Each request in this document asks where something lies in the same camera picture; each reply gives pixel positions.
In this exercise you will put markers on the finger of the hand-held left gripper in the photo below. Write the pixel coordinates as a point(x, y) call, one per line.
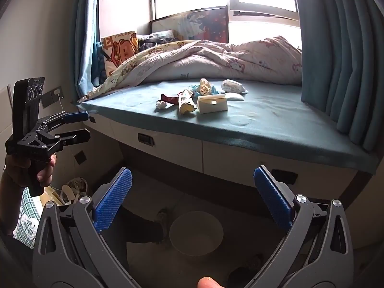
point(76, 136)
point(76, 117)

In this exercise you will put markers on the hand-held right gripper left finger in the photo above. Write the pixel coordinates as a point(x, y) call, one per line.
point(112, 204)

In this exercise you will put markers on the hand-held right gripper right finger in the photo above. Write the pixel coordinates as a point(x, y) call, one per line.
point(273, 201)

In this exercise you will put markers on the round white bin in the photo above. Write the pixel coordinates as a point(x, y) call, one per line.
point(196, 234)

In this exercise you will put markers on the white tissue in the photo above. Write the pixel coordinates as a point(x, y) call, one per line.
point(161, 105)

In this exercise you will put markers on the brown snack wrapper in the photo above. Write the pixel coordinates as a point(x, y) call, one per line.
point(169, 99)

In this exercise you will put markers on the beige paper bag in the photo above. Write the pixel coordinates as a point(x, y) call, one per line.
point(186, 105)

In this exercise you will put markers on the white cardboard box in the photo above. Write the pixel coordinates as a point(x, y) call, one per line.
point(211, 105)

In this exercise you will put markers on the blue wrapper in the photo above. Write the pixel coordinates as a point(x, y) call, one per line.
point(214, 90)

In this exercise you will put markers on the person's left forearm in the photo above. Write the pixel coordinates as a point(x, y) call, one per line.
point(9, 207)

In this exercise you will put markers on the person's left hand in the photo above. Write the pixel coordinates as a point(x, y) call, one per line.
point(46, 174)

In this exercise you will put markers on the person's right hand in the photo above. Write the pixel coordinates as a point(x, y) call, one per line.
point(209, 283)

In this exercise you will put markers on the beige plastic bag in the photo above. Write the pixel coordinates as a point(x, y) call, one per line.
point(72, 190)

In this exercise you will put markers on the green plaid cloth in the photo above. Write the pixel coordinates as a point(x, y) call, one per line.
point(27, 216)

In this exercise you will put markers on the orange cartoon pillow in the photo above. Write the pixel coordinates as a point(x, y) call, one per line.
point(118, 52)

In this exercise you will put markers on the blue mattress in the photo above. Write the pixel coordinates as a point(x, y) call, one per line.
point(270, 120)

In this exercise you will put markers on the blue window curtain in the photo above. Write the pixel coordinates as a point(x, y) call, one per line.
point(339, 51)
point(88, 36)

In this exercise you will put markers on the dark clothes pile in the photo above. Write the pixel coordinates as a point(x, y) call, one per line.
point(150, 43)

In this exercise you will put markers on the plain white pillow packet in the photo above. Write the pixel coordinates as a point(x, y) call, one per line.
point(235, 97)

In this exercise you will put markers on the white printed packet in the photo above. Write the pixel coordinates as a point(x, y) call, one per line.
point(232, 86)

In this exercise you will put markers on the cartoon printed quilt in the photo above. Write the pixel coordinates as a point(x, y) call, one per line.
point(210, 60)

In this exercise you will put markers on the cartoon printed board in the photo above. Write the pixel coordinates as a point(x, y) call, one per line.
point(198, 24)

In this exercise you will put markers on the wall socket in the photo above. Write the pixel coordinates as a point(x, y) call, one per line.
point(49, 99)

